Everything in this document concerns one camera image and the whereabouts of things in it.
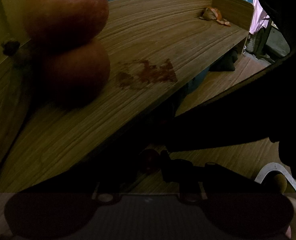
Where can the wooden desk shelf riser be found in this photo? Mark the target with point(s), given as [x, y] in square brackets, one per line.
[155, 47]

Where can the lower red apple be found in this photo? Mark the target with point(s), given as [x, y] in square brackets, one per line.
[81, 72]

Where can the red apple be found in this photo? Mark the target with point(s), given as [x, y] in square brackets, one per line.
[63, 19]
[81, 72]

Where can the orange peel scraps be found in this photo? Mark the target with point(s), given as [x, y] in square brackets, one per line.
[213, 14]

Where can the upper red apple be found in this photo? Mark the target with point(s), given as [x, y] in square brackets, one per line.
[63, 19]

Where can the metal tray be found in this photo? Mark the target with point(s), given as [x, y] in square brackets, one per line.
[266, 177]

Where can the pink curtain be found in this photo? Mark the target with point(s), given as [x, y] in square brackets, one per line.
[260, 18]

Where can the kiwi in tray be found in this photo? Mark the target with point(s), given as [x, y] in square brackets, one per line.
[281, 183]

